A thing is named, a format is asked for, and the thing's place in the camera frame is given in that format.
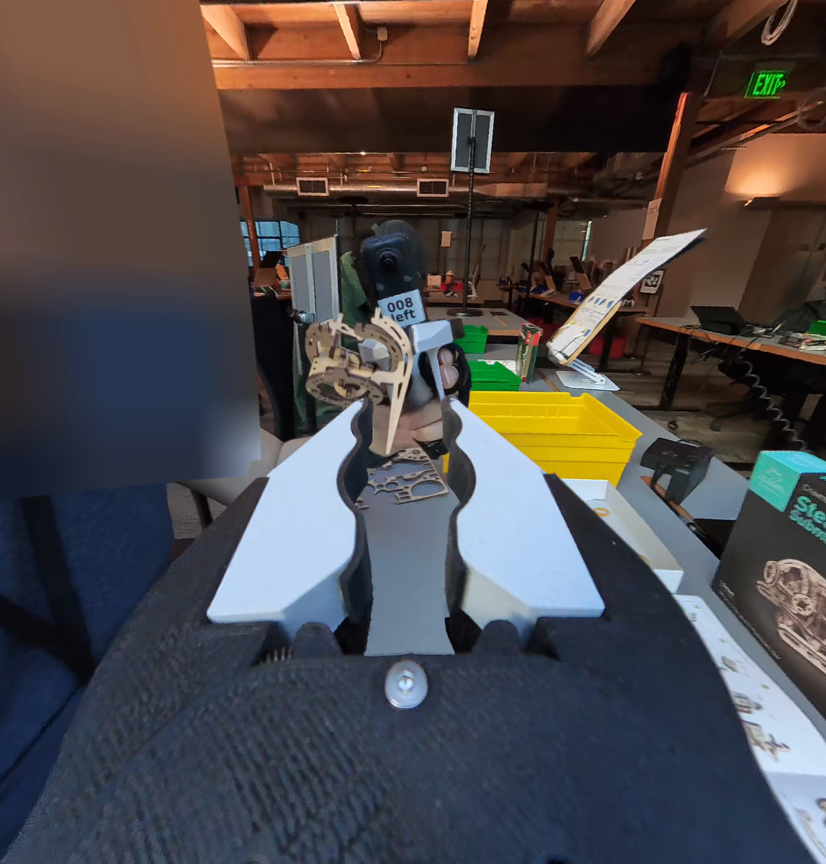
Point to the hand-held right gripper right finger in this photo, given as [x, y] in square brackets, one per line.
[521, 540]

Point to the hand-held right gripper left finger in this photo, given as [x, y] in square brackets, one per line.
[284, 540]

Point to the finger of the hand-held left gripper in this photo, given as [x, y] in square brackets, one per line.
[373, 352]
[431, 335]

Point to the assembled wooden model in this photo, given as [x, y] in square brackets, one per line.
[332, 378]

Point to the laser-cut wooden parts sheet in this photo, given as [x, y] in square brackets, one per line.
[413, 482]

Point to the black model kit box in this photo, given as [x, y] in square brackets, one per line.
[784, 580]

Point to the model instruction booklet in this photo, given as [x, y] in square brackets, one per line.
[784, 729]

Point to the person's left hand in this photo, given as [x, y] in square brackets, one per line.
[416, 425]

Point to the grey panel with clamp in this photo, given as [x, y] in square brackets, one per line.
[315, 280]

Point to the white air vent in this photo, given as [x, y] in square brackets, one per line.
[432, 187]
[312, 186]

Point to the green and red carton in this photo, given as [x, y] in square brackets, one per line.
[529, 351]

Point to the white cardboard box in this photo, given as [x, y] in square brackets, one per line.
[629, 533]

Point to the stacked yellow plastic bins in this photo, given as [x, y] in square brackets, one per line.
[554, 425]

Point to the light panel on pole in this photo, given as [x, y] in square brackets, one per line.
[472, 140]

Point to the white document stand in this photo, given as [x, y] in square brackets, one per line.
[588, 379]

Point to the black power adapter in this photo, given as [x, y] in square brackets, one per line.
[676, 462]

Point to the printed sheet on document holder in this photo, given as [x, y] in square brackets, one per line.
[622, 290]

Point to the black laptop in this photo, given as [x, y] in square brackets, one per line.
[718, 318]

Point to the person's dark blue clothing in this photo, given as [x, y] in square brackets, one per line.
[21, 675]

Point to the wooden desk with black legs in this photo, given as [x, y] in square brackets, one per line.
[791, 347]

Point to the green exit sign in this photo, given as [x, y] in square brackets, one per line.
[766, 84]

